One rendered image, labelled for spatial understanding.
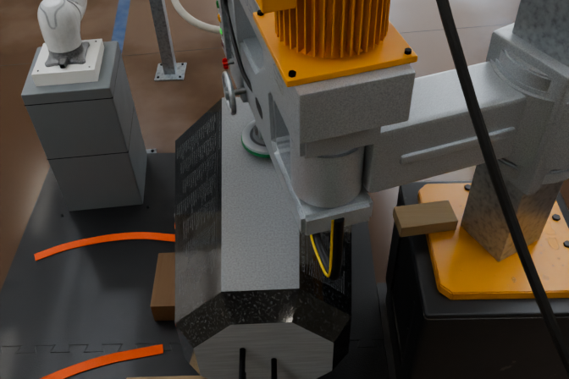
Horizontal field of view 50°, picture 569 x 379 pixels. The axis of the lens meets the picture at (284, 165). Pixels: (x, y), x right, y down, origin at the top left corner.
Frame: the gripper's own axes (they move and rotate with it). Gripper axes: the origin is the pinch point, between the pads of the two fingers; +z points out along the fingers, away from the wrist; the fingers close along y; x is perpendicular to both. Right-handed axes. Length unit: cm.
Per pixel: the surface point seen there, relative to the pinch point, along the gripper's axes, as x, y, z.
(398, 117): -22, 142, -104
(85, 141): -80, 29, 55
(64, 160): -93, 27, 66
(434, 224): 9, 157, -24
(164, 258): -73, 96, 67
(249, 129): -24, 87, -5
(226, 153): -36, 90, -2
